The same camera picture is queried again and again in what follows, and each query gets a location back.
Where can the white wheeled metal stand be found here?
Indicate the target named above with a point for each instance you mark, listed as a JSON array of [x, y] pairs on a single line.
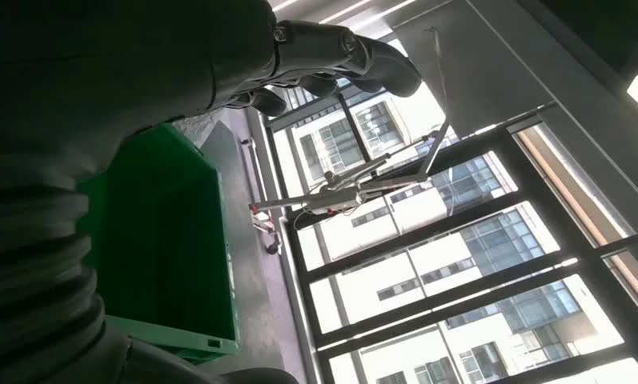
[[345, 197]]

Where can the black window frame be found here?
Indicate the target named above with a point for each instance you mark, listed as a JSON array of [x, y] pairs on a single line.
[[456, 222]]

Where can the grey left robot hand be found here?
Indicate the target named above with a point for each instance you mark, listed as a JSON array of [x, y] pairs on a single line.
[[117, 63]]

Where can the green plastic crate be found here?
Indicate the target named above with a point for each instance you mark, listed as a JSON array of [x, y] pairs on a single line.
[[165, 238]]

